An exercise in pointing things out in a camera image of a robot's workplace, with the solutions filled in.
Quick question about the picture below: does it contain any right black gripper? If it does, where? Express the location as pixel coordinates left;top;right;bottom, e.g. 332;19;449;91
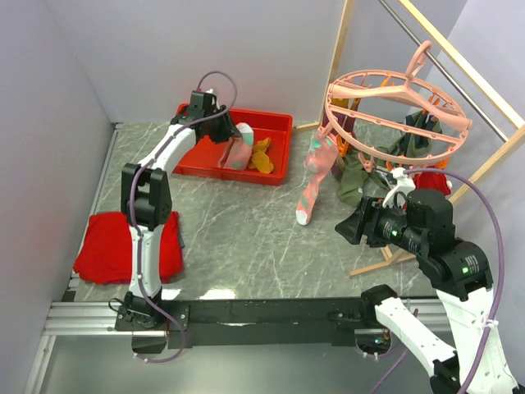
333;192;424;251

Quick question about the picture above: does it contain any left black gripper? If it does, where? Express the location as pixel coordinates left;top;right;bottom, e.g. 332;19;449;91
205;104;244;145

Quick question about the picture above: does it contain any pink patterned sock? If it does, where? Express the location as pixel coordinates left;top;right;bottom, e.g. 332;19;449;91
295;131;339;226
217;122;254;171

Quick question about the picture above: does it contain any mustard yellow sock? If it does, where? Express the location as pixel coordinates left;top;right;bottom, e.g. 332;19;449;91
248;137;274;174

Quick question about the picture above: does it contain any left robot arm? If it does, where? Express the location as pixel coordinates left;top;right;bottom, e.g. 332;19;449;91
120;89;240;330

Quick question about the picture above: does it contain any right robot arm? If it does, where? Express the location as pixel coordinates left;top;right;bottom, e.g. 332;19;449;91
335;189;524;393

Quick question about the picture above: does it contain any pink round sock hanger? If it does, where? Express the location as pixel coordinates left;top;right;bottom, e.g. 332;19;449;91
317;39;473;172

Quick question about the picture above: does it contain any red plastic bin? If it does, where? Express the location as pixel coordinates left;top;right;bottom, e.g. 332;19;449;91
174;108;293;186

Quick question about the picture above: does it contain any olive green sock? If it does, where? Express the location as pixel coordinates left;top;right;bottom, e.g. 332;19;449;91
334;151;388;208

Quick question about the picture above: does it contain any red hanging sock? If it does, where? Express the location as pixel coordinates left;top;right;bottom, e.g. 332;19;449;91
413;172;452;196

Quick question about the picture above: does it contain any maroon hanging sock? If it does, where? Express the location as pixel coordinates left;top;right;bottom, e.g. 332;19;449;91
331;98;360;181

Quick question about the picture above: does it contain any red folded cloth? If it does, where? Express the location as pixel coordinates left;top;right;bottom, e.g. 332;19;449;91
73;211;184;285

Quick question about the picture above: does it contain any metal hanging rod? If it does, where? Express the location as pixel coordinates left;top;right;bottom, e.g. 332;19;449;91
378;0;509;143

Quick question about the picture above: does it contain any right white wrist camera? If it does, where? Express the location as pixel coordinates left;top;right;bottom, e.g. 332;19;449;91
382;167;416;208

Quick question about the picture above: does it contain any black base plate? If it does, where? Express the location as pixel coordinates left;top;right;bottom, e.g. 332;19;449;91
114;301;411;356

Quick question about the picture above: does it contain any wooden drying rack frame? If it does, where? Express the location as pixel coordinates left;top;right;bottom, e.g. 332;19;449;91
293;0;525;277

